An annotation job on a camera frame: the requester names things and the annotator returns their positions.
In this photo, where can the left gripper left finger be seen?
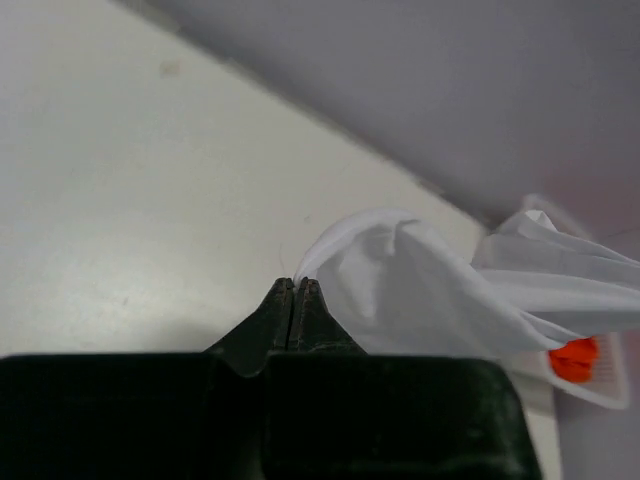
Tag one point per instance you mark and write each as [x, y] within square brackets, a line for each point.
[140, 415]

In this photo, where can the orange t shirt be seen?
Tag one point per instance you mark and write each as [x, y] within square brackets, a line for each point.
[575, 361]

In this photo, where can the white t shirt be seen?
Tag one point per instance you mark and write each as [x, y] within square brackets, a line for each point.
[396, 286]

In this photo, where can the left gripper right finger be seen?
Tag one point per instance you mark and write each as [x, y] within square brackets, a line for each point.
[332, 411]

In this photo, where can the white plastic basket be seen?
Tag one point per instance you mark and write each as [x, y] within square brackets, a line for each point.
[609, 387]

